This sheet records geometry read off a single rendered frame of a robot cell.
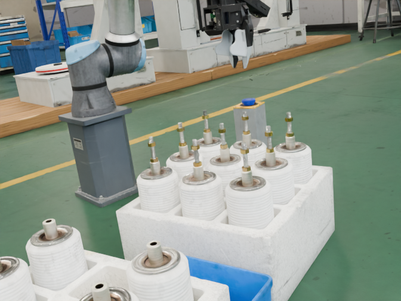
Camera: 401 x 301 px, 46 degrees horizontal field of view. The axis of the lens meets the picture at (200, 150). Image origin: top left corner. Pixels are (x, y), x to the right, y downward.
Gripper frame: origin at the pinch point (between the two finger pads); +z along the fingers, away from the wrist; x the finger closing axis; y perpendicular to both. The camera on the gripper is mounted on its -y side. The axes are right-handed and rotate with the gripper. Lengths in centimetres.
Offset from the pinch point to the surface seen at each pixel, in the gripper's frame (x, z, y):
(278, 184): 19.7, 24.3, 9.2
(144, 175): -2.8, 21.0, 29.6
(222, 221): 16.7, 28.9, 23.0
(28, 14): -634, -24, -138
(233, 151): -0.1, 21.7, 5.1
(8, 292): 19, 23, 66
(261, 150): 4.8, 22.0, 0.2
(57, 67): -219, 16, -27
